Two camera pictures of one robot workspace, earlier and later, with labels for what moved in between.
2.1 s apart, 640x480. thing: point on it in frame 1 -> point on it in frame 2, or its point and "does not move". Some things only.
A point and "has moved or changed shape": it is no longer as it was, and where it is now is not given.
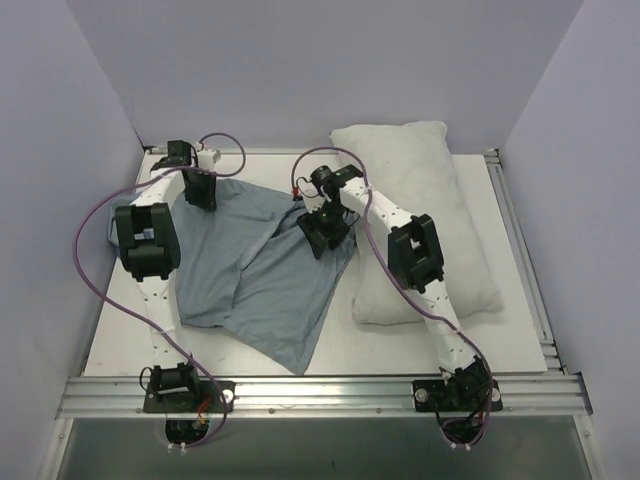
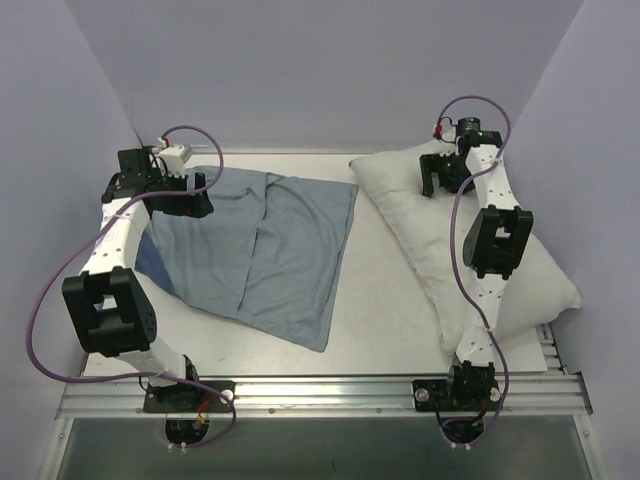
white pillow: (411, 171) -> (544, 291)
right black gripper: (322, 232) -> (432, 167)
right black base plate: (468, 394) does not move
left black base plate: (217, 395) does not move
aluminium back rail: (270, 151) does not move
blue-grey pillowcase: (246, 266) has moved or changed shape
